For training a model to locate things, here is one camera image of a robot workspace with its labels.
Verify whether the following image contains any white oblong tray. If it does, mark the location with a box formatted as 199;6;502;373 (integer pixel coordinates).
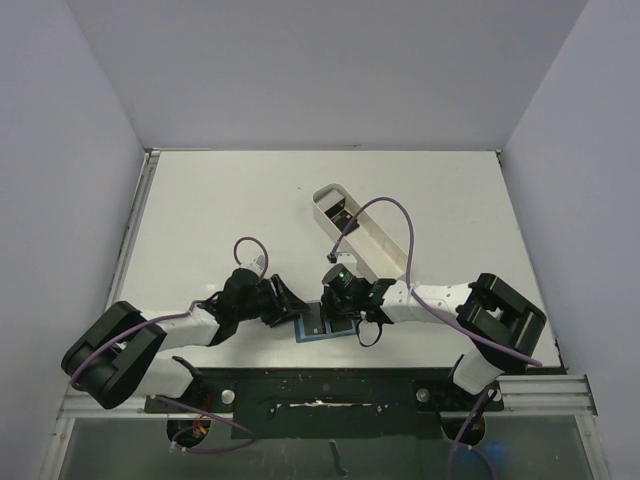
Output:
312;183;408;282

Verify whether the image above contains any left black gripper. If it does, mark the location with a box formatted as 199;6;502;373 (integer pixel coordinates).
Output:
236;274;308;326

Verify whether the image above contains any blue leather card holder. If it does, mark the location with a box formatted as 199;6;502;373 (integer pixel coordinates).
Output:
293;302;356;341

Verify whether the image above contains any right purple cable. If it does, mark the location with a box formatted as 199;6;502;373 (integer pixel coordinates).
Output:
328;197;544;480

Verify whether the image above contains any black VIP card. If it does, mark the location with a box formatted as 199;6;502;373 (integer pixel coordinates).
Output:
296;303;326;343

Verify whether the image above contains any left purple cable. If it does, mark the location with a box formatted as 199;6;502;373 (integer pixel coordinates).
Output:
69;236;271;454

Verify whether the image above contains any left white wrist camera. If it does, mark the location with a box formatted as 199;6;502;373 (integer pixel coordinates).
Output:
242;255;267;276

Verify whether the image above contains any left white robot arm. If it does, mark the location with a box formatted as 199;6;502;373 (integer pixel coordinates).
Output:
61;268;310;411

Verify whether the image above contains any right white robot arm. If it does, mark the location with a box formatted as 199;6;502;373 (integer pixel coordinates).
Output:
321;264;547;409

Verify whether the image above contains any black card in tray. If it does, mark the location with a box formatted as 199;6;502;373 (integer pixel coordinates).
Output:
325;201;359;236

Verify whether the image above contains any purple cable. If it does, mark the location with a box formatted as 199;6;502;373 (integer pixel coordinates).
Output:
328;197;544;480
69;236;271;454

